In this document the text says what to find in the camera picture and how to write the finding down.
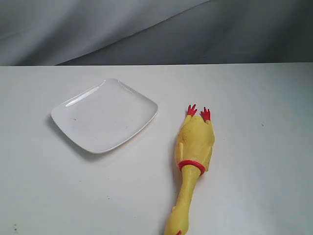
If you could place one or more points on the grey backdrop cloth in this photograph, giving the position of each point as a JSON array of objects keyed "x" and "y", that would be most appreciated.
[{"x": 154, "y": 32}]

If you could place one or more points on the white square plate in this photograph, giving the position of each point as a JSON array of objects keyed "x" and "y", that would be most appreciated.
[{"x": 104, "y": 116}]

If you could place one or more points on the yellow rubber chicken toy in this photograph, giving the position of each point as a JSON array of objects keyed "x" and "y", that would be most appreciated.
[{"x": 193, "y": 153}]

